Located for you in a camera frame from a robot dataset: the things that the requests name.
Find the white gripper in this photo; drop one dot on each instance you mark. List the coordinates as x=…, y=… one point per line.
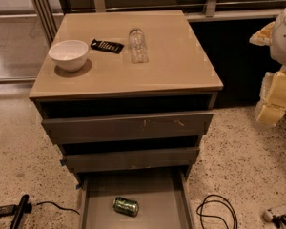
x=284, y=42

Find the green soda can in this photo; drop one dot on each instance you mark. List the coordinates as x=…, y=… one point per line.
x=125, y=206

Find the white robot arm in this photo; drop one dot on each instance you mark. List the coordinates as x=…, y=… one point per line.
x=278, y=53

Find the grey drawer cabinet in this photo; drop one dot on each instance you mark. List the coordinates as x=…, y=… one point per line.
x=178, y=77

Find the grey bottom drawer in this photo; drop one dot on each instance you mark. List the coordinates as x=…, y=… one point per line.
x=136, y=199

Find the grey drawer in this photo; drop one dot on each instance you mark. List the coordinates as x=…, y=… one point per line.
x=126, y=127
x=136, y=199
x=140, y=159

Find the grey middle drawer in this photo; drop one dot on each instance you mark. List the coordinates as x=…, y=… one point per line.
x=140, y=159

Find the grey top drawer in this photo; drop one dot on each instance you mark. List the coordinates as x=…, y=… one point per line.
x=126, y=127

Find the clear plastic bottle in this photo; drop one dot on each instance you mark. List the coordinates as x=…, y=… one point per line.
x=137, y=46

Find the white power strip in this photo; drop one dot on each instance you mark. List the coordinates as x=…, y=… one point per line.
x=275, y=213

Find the black snack packet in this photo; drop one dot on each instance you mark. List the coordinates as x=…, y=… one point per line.
x=106, y=46

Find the white ceramic bowl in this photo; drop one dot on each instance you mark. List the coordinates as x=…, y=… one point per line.
x=69, y=55

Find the black bar device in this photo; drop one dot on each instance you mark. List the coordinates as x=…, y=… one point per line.
x=19, y=210

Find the black power adapter with cable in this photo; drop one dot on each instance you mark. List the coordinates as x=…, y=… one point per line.
x=10, y=210

